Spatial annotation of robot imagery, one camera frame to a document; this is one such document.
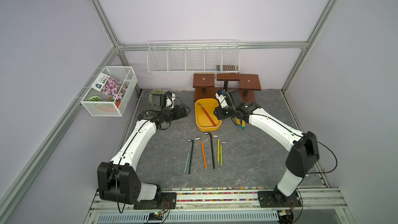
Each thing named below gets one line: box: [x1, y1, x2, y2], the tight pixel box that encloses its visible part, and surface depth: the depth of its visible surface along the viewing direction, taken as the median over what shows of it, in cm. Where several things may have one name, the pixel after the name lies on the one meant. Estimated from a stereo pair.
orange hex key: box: [194, 137, 208, 173], surface depth 91 cm
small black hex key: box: [187, 139, 194, 175], surface depth 90 cm
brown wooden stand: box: [192, 73, 262, 103], surface depth 110 cm
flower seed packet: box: [91, 72, 129, 102], surface depth 76 cm
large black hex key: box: [203, 132, 216, 170], surface depth 93 cm
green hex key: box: [220, 141, 226, 170], surface depth 91 cm
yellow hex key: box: [212, 135, 221, 163], surface depth 92 cm
